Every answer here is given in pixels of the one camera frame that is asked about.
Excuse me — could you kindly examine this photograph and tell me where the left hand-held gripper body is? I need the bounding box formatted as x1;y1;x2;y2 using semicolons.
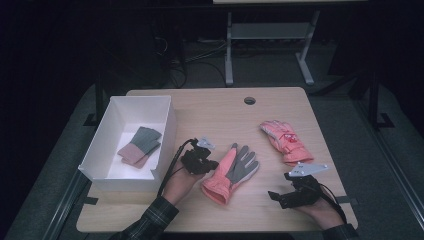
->
181;136;216;176

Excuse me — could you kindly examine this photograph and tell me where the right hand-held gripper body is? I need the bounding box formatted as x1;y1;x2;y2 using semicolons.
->
283;161;329;210

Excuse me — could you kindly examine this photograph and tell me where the pink ski glove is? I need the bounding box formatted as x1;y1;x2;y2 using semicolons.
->
201;143;260;206
259;119;315;167

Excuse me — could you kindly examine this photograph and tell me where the pink and grey knit glove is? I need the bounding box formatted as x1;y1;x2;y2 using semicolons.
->
121;142;162;170
117;126;163;166

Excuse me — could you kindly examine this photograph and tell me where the white rectangular box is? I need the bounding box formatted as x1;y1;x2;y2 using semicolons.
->
77;95;178;193

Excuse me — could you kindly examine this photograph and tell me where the person's left hand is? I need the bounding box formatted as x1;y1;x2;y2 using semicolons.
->
162;162;205;206

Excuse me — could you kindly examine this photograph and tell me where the person's right hand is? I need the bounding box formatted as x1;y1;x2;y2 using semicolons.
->
294;194;345;231

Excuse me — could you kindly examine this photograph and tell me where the black metal stand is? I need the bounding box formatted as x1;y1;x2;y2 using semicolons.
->
82;63;106;127
366;63;396;130

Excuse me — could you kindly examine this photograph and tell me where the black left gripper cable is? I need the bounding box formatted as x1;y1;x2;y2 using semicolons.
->
157;137;198;198

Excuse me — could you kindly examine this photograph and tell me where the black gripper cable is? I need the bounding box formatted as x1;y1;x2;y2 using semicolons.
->
157;137;198;198
314;182;348;224

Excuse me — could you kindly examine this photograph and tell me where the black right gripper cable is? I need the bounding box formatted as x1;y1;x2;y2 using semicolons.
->
314;182;348;224

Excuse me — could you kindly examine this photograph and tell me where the bundle of floor cables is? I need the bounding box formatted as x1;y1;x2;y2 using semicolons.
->
151;31;228;88

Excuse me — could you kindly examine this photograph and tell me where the white metal table frame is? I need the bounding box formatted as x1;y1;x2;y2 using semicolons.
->
224;9;322;87

